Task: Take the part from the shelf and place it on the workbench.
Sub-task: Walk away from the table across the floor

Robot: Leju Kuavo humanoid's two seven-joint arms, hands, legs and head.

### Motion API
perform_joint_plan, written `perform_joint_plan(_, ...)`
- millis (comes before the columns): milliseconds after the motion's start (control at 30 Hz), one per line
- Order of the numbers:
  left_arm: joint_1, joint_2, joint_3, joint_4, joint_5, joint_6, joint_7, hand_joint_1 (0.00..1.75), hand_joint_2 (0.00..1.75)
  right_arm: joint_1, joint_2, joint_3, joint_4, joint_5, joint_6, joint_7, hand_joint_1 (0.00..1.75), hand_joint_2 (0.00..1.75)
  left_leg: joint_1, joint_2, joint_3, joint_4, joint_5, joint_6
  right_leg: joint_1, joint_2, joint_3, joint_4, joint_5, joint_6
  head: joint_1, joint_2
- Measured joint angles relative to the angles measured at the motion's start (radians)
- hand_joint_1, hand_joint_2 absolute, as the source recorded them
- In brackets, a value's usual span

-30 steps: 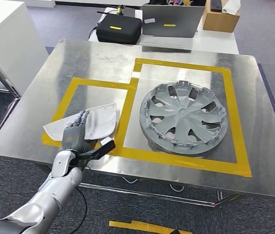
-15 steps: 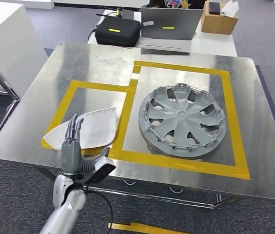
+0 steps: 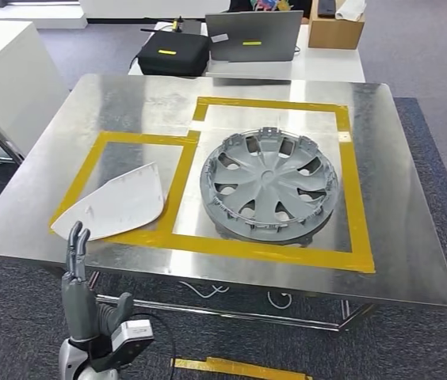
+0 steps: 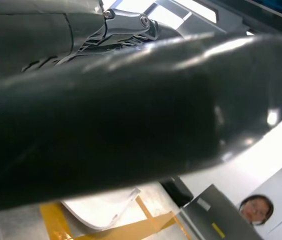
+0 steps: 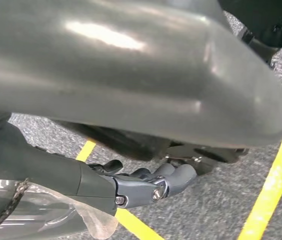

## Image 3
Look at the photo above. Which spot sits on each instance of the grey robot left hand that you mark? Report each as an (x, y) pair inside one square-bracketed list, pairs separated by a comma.
[(79, 309)]

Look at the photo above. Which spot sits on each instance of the white plastic body panel part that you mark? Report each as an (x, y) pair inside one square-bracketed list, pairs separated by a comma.
[(120, 204)]

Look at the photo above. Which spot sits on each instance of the yellow tape on workbench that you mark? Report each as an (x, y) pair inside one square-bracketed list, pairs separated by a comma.
[(350, 210)]

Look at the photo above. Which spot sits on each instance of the stainless steel workbench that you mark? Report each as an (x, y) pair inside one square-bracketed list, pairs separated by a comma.
[(406, 210)]

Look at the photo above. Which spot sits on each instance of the yellow floor tape strip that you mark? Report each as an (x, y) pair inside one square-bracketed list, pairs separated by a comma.
[(247, 370)]

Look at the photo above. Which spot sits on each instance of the white table with metal legs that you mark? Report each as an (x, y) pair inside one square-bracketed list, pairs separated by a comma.
[(9, 68)]

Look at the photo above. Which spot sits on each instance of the black carrying case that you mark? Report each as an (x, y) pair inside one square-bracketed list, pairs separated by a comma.
[(172, 63)]

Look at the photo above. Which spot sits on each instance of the grey wheel hub cap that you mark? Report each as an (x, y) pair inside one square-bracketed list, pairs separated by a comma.
[(267, 183)]

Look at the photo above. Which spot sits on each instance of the black yellow hand tool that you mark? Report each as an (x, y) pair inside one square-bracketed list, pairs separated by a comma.
[(175, 23)]

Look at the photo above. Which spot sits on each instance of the grey laptop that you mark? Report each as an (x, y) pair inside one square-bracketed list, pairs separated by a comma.
[(255, 36)]

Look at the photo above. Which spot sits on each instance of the cardboard box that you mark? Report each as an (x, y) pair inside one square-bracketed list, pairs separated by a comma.
[(334, 34)]

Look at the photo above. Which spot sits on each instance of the black flat device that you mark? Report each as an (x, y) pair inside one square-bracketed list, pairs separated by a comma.
[(326, 8)]

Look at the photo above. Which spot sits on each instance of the white cloth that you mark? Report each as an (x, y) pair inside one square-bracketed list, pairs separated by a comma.
[(350, 9)]

